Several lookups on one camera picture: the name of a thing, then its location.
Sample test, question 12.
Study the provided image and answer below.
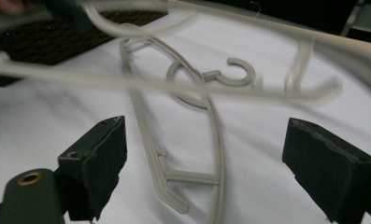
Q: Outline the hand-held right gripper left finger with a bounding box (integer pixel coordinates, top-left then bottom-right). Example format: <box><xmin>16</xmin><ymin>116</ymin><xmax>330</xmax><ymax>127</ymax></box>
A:
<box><xmin>57</xmin><ymin>116</ymin><xmax>128</xmax><ymax>222</ymax></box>

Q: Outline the dark brown knitted cloth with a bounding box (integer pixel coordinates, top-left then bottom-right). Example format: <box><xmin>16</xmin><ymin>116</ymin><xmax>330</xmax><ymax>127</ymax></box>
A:
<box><xmin>0</xmin><ymin>10</ymin><xmax>169</xmax><ymax>88</ymax></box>

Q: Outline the grey plastic clothes hanger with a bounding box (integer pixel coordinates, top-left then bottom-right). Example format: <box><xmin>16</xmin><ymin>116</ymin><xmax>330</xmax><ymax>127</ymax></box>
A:
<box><xmin>0</xmin><ymin>0</ymin><xmax>371</xmax><ymax>105</ymax></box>
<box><xmin>119</xmin><ymin>22</ymin><xmax>257</xmax><ymax>224</ymax></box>

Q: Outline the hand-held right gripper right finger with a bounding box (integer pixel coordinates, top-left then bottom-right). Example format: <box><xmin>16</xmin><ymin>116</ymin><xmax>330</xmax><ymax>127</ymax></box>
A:
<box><xmin>281</xmin><ymin>117</ymin><xmax>371</xmax><ymax>223</ymax></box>

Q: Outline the grey metal stand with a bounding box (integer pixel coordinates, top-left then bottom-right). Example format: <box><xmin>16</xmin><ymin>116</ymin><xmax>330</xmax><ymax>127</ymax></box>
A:
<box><xmin>341</xmin><ymin>0</ymin><xmax>371</xmax><ymax>45</ymax></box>

